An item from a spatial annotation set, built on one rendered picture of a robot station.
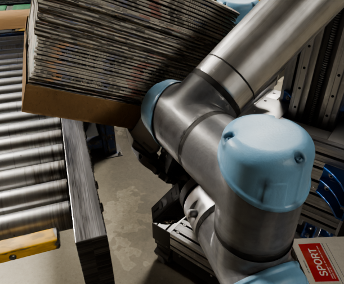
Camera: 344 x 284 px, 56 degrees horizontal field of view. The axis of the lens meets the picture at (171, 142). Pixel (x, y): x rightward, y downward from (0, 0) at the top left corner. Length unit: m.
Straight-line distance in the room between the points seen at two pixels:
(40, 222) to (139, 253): 0.97
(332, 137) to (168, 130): 0.70
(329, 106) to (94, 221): 0.71
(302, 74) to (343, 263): 0.60
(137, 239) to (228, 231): 1.29
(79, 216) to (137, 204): 1.16
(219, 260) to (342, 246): 0.24
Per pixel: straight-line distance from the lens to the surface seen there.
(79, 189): 0.63
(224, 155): 0.26
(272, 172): 0.24
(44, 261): 1.59
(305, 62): 0.98
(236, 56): 0.36
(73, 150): 0.74
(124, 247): 1.55
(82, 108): 0.50
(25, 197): 0.65
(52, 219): 0.60
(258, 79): 0.37
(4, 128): 0.88
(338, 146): 0.95
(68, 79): 0.48
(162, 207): 0.49
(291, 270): 0.33
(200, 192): 0.39
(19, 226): 0.61
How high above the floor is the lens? 1.20
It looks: 33 degrees down
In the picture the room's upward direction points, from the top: straight up
